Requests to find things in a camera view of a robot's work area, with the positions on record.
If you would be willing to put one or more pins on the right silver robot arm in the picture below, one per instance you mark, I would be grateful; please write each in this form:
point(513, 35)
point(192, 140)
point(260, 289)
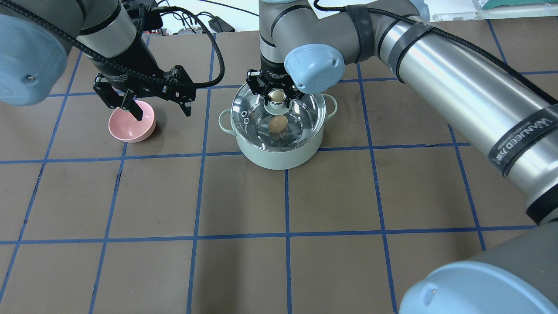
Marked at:
point(507, 118)

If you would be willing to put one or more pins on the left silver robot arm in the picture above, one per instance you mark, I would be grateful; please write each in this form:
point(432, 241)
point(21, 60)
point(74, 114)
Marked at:
point(37, 36)

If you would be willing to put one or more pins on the pink bowl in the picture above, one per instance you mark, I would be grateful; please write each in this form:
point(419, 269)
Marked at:
point(125, 127)

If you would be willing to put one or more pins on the pale green electric pot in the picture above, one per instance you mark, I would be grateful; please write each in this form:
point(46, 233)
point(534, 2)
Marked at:
point(282, 160)

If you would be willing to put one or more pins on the beige egg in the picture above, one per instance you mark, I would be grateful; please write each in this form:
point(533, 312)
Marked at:
point(278, 123)

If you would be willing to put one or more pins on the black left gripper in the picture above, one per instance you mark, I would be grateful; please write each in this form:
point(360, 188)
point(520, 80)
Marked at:
point(123, 58)

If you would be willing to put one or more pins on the black power adapter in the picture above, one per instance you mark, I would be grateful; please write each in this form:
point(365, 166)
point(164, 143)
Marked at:
point(218, 25)

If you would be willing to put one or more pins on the glass pot lid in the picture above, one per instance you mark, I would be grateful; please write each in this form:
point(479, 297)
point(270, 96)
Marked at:
point(249, 121)

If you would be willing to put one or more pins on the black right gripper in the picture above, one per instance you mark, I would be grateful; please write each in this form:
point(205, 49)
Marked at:
point(271, 76)

